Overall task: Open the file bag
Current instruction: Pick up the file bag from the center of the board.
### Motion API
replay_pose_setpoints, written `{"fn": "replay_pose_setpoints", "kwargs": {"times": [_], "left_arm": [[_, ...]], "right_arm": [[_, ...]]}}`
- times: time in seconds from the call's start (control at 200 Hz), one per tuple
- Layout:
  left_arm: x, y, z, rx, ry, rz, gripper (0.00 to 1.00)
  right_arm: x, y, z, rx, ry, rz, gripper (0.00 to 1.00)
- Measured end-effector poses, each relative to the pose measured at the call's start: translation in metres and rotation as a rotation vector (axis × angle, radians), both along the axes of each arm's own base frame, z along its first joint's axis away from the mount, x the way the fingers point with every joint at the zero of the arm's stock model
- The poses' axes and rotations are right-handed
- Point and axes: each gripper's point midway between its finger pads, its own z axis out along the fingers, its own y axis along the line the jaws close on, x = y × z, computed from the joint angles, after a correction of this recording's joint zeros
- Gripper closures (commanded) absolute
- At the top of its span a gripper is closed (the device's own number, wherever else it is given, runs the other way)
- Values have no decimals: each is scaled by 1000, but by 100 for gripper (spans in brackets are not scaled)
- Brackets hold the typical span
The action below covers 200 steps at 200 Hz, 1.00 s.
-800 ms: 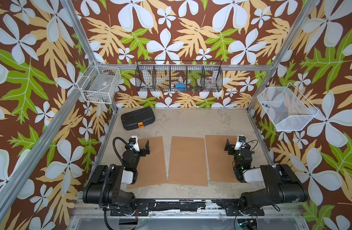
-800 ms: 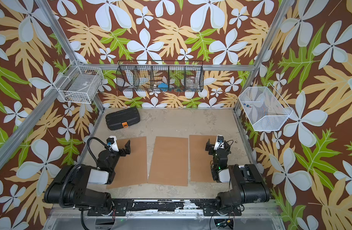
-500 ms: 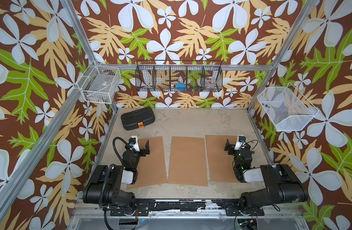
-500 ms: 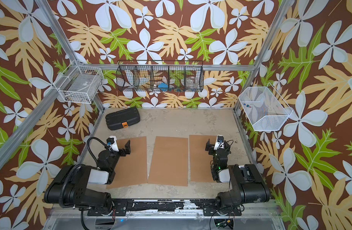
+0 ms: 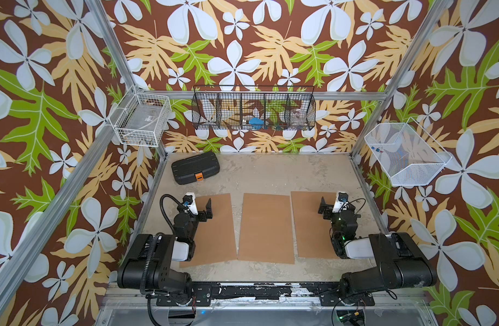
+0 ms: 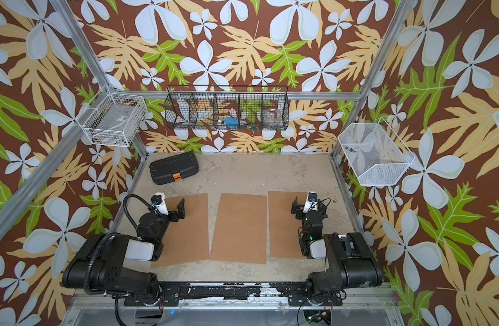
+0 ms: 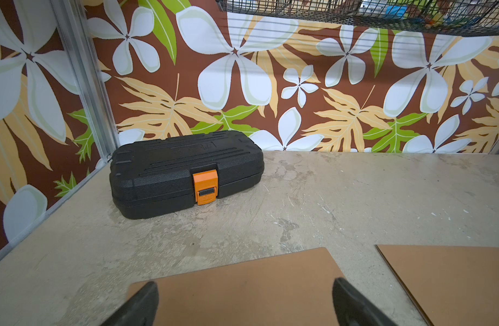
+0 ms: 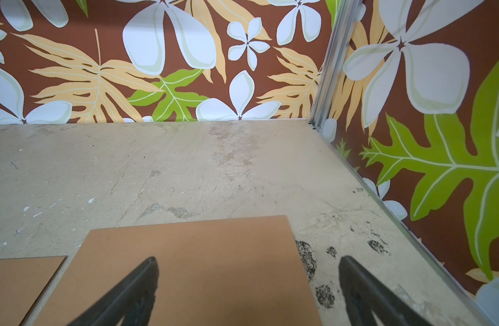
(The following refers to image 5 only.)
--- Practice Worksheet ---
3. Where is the brown file bag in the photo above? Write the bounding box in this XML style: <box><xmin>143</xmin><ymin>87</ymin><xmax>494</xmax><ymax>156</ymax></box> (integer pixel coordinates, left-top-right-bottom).
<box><xmin>291</xmin><ymin>192</ymin><xmax>360</xmax><ymax>259</ymax></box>
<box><xmin>180</xmin><ymin>194</ymin><xmax>237</xmax><ymax>268</ymax></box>
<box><xmin>238</xmin><ymin>194</ymin><xmax>295</xmax><ymax>264</ymax></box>

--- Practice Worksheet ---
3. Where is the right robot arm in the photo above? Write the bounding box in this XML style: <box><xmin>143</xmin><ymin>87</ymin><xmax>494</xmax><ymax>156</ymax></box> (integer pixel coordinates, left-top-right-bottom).
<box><xmin>318</xmin><ymin>192</ymin><xmax>438</xmax><ymax>305</ymax></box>

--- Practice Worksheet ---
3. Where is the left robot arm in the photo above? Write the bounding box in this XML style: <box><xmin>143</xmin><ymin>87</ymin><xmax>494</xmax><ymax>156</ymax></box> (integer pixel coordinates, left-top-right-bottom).
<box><xmin>117</xmin><ymin>193</ymin><xmax>214</xmax><ymax>300</ymax></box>

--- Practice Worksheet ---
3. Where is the white mesh basket right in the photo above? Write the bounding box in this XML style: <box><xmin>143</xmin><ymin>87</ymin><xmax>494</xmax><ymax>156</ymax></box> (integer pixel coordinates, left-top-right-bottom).
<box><xmin>365</xmin><ymin>118</ymin><xmax>453</xmax><ymax>187</ymax></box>

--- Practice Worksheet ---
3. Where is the blue object in basket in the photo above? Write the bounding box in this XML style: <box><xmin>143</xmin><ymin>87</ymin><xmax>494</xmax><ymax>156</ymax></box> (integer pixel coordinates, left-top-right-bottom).
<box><xmin>249</xmin><ymin>118</ymin><xmax>265</xmax><ymax>130</ymax></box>

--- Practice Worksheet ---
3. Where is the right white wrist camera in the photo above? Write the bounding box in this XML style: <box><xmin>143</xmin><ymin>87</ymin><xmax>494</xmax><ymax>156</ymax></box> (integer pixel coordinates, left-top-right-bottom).
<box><xmin>332</xmin><ymin>192</ymin><xmax>349</xmax><ymax>213</ymax></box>

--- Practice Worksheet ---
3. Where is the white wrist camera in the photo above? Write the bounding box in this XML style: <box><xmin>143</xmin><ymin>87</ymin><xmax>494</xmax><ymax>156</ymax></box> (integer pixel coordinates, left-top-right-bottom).
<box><xmin>332</xmin><ymin>192</ymin><xmax>349</xmax><ymax>213</ymax></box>
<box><xmin>182</xmin><ymin>192</ymin><xmax>199</xmax><ymax>215</ymax></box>

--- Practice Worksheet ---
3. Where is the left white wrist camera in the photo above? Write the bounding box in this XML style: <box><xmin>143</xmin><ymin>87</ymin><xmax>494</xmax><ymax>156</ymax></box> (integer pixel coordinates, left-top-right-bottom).
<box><xmin>182</xmin><ymin>192</ymin><xmax>199</xmax><ymax>215</ymax></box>

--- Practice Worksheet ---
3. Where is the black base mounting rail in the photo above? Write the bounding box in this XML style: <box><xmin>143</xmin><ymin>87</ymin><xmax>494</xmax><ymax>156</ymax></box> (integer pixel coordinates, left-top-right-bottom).
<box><xmin>154</xmin><ymin>281</ymin><xmax>375</xmax><ymax>307</ymax></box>

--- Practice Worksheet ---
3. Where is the black wire basket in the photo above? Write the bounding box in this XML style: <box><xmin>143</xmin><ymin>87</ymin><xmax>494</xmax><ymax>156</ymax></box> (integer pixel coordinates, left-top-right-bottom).
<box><xmin>190</xmin><ymin>85</ymin><xmax>317</xmax><ymax>131</ymax></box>

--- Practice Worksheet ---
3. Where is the white wire basket left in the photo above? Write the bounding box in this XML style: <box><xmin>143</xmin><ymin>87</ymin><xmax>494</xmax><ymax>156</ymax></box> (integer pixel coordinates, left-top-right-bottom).
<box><xmin>109</xmin><ymin>92</ymin><xmax>172</xmax><ymax>148</ymax></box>

